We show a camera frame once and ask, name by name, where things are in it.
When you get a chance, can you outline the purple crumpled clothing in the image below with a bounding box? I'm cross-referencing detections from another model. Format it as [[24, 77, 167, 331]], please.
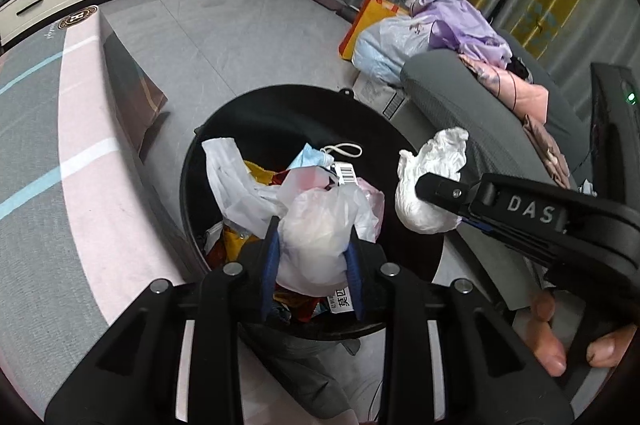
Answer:
[[410, 0, 513, 70]]

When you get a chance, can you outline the white tissue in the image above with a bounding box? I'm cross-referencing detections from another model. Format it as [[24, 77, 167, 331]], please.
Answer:
[[394, 127, 469, 235]]

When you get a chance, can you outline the light blue plastic bag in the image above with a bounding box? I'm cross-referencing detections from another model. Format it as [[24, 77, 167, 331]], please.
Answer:
[[352, 15, 433, 87]]

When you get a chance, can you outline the white translucent plastic bag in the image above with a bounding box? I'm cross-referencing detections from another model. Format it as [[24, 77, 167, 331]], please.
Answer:
[[202, 138, 385, 298]]

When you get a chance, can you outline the black round trash bin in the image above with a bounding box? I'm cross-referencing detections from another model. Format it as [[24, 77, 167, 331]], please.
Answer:
[[180, 85, 444, 341]]

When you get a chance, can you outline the orange yellow paper bag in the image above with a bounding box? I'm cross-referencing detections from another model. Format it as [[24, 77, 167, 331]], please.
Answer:
[[338, 0, 409, 61]]

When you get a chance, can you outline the blue face mask bundle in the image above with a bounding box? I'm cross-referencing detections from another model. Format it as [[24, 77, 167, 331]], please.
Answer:
[[288, 143, 334, 170]]

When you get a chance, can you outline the pink clothing on sofa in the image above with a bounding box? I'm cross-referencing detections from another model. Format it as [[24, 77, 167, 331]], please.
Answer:
[[458, 54, 549, 124]]

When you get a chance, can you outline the multicolour striped floor mat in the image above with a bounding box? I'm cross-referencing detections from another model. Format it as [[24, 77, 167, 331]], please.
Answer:
[[1, 7, 205, 416]]

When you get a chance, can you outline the person's right hand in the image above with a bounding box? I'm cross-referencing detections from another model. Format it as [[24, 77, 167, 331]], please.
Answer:
[[528, 288, 638, 379]]

